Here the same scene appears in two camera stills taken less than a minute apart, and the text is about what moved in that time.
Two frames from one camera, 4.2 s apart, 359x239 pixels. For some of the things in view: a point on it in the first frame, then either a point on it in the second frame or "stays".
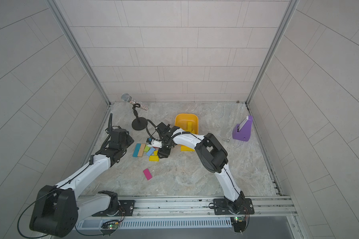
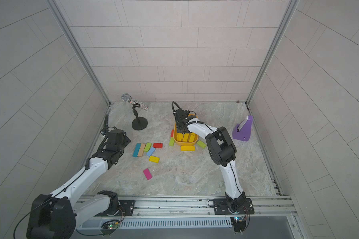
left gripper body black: (128, 142) stays
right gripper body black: (166, 147) -> (181, 128)
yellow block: (185, 148) stays
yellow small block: (154, 158) stays
